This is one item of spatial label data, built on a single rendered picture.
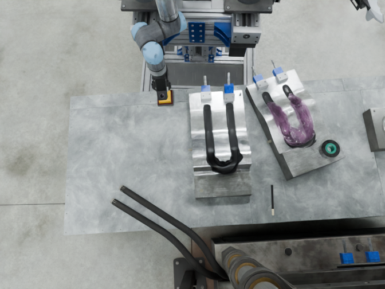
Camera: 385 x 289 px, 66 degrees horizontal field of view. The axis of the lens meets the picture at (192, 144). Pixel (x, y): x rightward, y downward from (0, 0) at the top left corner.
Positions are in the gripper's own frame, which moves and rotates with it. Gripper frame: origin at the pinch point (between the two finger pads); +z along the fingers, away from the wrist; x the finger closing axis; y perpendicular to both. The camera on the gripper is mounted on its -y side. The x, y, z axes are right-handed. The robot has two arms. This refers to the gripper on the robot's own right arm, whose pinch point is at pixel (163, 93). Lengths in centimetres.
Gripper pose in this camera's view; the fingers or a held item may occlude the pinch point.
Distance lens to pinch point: 150.9
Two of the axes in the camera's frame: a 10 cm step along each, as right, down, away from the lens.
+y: -0.6, -9.6, 2.6
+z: 0.3, 2.6, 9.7
